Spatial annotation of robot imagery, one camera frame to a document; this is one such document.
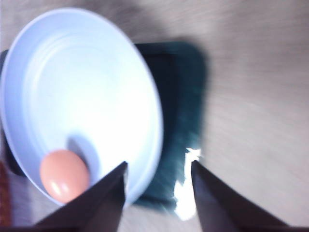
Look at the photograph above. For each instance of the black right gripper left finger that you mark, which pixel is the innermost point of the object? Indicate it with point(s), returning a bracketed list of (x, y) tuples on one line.
[(98, 209)]

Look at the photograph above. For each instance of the blue round plate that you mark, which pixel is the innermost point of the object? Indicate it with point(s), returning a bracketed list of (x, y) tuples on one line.
[(72, 80)]

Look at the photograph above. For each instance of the black rectangular tray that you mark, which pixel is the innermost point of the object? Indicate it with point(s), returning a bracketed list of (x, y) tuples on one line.
[(181, 73)]

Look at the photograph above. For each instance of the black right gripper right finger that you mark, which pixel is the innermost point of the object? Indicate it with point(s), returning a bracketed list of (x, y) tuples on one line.
[(222, 209)]

